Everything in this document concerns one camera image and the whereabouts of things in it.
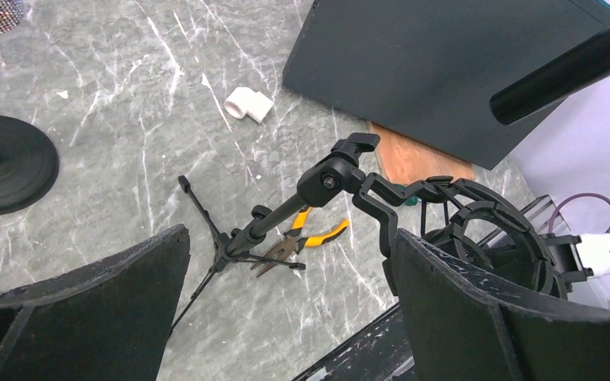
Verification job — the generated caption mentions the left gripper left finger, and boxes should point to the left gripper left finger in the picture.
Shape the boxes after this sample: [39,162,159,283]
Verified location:
[0,225,190,380]

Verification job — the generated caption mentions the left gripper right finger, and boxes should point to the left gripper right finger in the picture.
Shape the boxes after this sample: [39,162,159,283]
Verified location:
[388,229,610,380]

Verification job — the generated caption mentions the black tripod shock mount stand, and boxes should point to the black tripod shock mount stand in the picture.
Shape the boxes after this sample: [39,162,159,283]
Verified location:
[177,133,567,302]

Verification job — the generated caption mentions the black round-base clip stand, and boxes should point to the black round-base clip stand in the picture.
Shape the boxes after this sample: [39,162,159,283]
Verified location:
[0,115,60,215]

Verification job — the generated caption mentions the black microphone silver grille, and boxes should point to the black microphone silver grille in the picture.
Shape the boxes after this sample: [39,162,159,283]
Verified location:
[489,26,610,125]

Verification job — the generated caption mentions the white PVC elbow fitting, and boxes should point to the white PVC elbow fitting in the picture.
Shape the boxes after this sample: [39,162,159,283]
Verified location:
[223,87,274,124]

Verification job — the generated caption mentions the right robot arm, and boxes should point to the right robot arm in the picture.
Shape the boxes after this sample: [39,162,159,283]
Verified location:
[541,233,610,285]

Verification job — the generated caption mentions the brown wooden block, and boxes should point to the brown wooden block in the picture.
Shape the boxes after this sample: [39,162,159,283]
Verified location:
[366,121,476,186]

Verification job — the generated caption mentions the yellow black pliers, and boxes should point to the yellow black pliers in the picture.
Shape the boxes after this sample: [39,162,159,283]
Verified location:
[249,206,350,278]

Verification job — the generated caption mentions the dark teal-edged board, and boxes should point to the dark teal-edged board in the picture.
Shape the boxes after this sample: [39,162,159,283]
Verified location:
[283,0,610,169]

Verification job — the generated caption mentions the green handle screwdriver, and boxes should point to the green handle screwdriver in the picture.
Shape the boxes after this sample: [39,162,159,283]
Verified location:
[394,184,420,206]

